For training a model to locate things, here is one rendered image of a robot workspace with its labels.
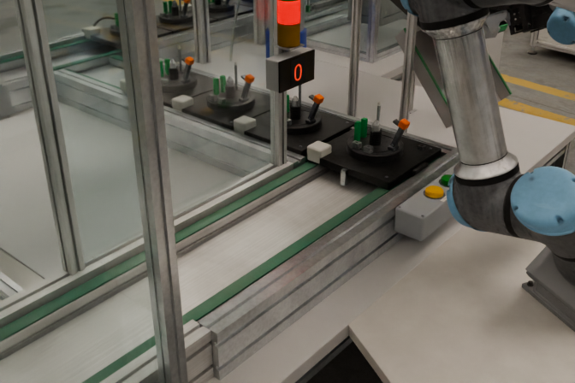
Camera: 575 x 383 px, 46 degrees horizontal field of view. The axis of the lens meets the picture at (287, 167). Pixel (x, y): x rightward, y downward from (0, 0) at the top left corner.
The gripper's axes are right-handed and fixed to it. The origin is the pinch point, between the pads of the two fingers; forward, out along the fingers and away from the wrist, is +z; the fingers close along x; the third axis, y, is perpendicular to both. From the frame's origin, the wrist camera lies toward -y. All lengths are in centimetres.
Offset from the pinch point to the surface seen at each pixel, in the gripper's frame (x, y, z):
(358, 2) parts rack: -20.0, -10.9, 24.7
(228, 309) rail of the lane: -88, 48, -14
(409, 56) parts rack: -14.1, 6.0, 15.5
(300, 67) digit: -51, 6, 8
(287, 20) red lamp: -55, -4, 4
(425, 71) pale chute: -10.2, 10.4, 14.8
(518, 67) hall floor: 292, -2, 252
